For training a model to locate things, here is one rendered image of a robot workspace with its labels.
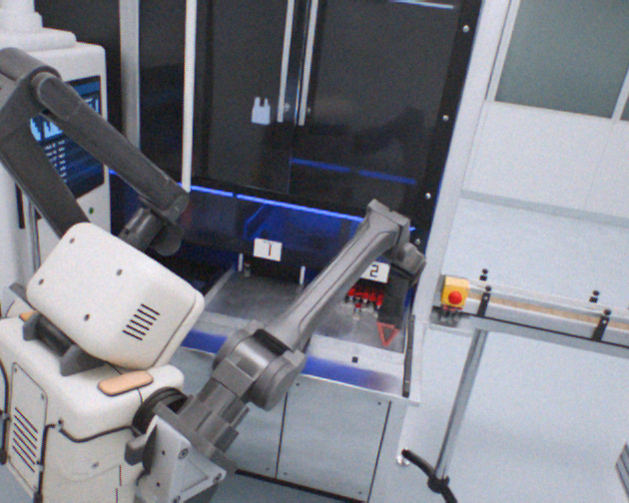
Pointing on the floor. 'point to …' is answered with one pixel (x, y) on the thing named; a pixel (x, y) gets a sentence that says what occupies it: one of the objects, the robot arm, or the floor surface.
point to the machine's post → (445, 210)
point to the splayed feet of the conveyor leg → (427, 474)
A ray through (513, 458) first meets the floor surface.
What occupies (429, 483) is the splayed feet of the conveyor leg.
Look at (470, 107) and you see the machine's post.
